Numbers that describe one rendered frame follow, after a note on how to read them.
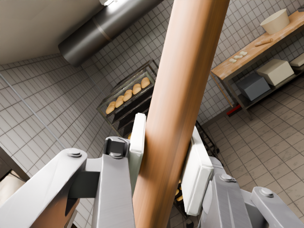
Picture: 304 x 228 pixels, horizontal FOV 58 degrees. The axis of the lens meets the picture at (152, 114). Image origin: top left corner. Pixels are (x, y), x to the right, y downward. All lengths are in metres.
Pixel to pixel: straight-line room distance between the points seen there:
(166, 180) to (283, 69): 4.71
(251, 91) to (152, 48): 1.87
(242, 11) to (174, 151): 5.16
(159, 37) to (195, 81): 4.94
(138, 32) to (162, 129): 4.95
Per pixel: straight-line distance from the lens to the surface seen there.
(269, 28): 4.95
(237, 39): 5.28
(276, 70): 4.81
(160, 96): 0.16
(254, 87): 4.73
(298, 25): 4.71
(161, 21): 5.09
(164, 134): 0.16
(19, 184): 2.00
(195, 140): 0.17
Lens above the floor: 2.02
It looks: 13 degrees down
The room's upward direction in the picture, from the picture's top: 37 degrees counter-clockwise
